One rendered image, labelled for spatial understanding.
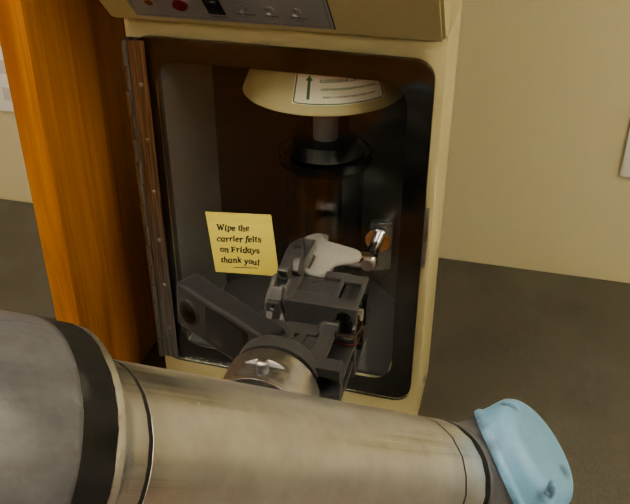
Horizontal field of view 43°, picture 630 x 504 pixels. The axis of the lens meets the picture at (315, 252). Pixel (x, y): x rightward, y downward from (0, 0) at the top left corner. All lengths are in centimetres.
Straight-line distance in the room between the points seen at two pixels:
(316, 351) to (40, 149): 36
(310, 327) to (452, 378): 42
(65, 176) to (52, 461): 62
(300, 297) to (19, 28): 35
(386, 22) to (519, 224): 65
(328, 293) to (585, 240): 70
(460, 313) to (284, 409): 84
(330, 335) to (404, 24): 27
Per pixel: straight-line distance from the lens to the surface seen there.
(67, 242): 88
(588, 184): 127
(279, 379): 59
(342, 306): 66
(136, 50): 83
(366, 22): 71
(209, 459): 31
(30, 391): 26
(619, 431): 104
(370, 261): 78
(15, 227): 147
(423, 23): 70
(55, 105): 84
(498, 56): 120
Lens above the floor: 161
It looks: 31 degrees down
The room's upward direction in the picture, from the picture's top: straight up
